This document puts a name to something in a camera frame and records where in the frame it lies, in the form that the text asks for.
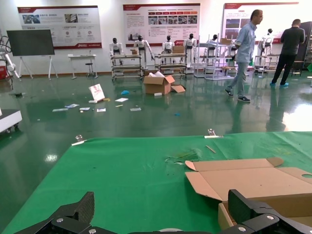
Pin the black floor debris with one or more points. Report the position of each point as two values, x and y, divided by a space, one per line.
18 94

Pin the grey metal trolley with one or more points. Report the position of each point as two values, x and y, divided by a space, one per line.
170 55
265 56
126 56

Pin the clear plastic wrapper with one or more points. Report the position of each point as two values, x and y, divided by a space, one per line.
187 154

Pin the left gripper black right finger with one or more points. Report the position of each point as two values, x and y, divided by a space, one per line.
243 209

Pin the white industrial robot arm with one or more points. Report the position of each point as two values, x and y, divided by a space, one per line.
9 63

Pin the thin wooden stick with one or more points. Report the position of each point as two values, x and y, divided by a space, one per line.
211 149

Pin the white paper sheet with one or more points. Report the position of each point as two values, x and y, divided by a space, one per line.
60 110
71 106
84 109
101 110
135 109
121 99

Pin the blue shoe cover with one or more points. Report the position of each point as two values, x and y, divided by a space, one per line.
177 114
125 92

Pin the red equipment box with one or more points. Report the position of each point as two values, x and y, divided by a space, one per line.
3 72

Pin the white black humanoid robot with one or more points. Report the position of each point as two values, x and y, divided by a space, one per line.
214 37
168 45
267 39
116 47
141 45
190 44

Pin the large open cardboard box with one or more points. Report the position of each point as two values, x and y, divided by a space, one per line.
156 86

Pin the man in light blue shirt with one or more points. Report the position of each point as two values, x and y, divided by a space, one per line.
245 44

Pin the white desk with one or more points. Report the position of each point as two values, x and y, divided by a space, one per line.
81 56

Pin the green table cloth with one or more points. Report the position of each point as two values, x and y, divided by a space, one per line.
122 182

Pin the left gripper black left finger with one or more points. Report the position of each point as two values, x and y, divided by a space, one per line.
84 209

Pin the black stool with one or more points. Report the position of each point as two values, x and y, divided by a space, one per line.
89 64

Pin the small cardboard box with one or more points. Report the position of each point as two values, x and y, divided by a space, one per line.
225 41
134 51
178 49

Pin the white red printed bag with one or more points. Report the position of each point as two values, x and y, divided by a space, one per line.
96 92

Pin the man in black clothes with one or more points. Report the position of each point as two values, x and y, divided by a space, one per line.
291 39

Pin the black display on stand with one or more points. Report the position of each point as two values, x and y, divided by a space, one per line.
30 42

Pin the white metal rack frame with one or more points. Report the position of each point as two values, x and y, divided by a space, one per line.
216 68

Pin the white machine base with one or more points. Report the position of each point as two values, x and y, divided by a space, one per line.
8 119

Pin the white red wall poster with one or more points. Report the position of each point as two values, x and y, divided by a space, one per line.
58 26
234 22
161 24

